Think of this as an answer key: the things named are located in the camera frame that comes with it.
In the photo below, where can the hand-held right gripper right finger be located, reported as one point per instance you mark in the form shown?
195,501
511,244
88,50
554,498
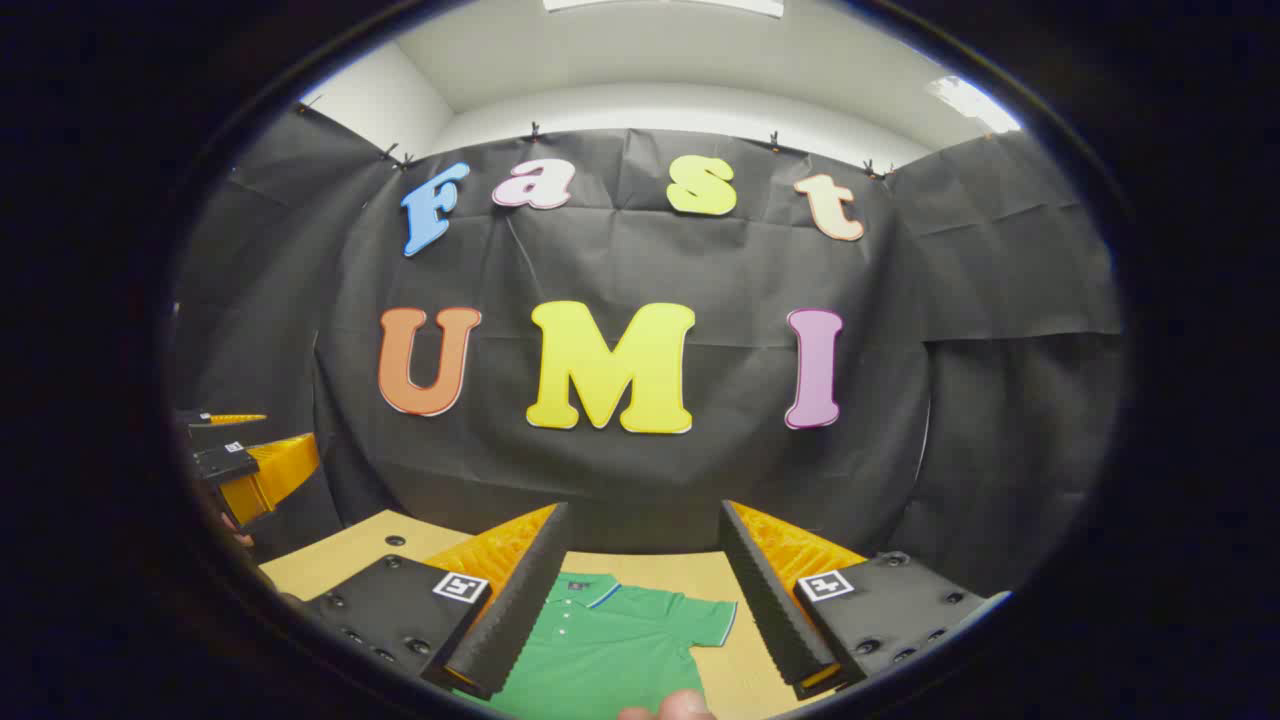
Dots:
770,610

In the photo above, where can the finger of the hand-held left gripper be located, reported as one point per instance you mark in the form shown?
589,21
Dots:
235,419
280,470

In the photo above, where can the green T-shirt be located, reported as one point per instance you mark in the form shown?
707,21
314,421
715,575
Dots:
620,650

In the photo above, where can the black backdrop cloth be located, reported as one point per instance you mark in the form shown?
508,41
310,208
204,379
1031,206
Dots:
700,470

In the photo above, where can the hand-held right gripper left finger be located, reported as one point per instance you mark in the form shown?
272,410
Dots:
520,610

